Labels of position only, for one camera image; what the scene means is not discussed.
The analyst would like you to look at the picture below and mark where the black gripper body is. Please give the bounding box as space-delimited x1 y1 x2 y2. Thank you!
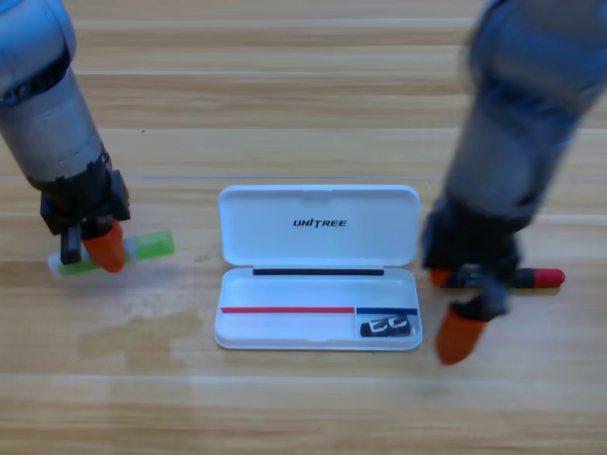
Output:
420 194 523 321
40 152 132 265

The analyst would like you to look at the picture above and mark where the white Unitree pencil case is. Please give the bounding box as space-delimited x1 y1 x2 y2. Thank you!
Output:
213 184 423 352

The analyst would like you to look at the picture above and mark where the black marker with red caps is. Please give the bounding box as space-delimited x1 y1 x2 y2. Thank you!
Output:
448 267 566 290

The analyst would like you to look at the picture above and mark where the black eraser with white print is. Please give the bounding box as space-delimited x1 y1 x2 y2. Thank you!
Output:
359 316 413 338

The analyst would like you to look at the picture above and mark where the green and white highlighter pen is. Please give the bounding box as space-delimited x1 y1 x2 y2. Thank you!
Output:
46 230 175 278

